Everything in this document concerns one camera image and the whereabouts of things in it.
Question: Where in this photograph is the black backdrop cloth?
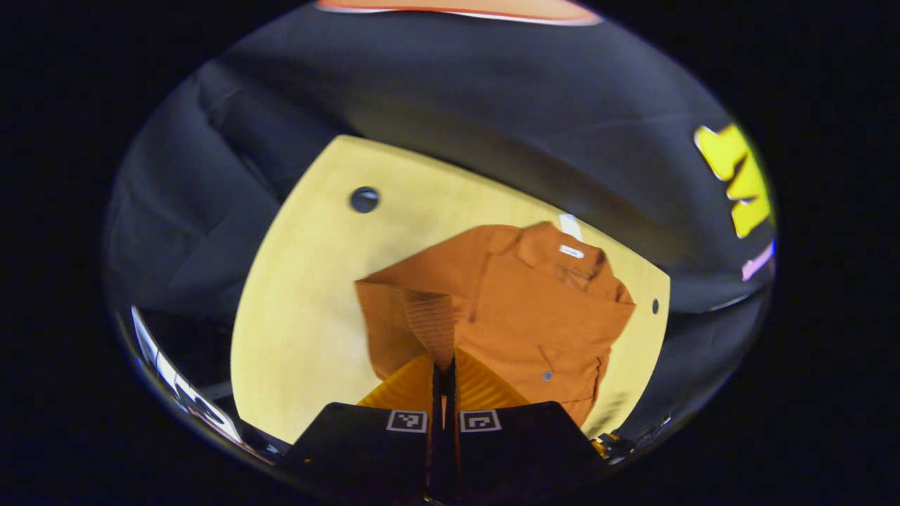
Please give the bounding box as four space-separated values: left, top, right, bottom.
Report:
104 0 778 450

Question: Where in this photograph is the orange ribbed shirt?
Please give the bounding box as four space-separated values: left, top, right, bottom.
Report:
354 221 637 428

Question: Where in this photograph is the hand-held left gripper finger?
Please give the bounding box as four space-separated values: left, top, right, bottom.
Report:
444 350 609 503
281 351 445 505

